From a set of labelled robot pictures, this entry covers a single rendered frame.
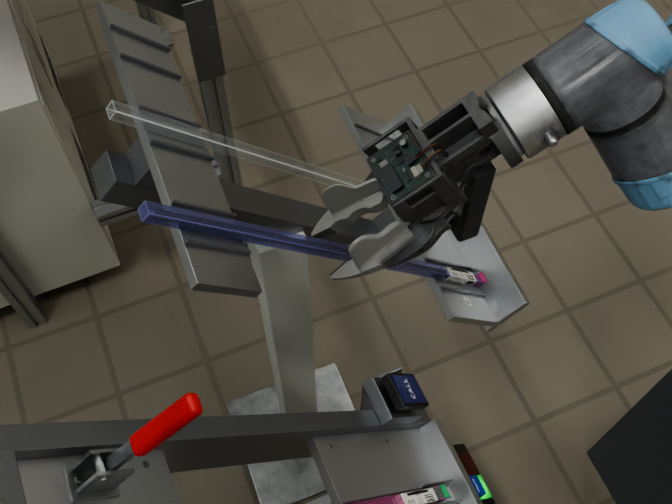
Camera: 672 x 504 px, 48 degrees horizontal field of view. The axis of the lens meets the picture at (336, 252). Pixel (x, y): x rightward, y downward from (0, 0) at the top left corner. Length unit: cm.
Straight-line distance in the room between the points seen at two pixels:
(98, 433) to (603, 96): 48
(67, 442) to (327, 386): 115
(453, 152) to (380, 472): 33
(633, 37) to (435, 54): 158
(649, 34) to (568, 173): 137
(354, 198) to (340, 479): 27
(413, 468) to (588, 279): 111
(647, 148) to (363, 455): 40
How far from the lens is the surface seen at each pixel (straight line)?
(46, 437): 56
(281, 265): 91
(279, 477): 162
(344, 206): 76
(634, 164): 74
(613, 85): 69
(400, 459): 84
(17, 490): 47
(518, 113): 68
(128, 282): 185
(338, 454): 77
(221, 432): 65
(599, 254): 193
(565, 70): 69
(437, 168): 66
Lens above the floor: 158
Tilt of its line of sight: 60 degrees down
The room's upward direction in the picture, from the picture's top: straight up
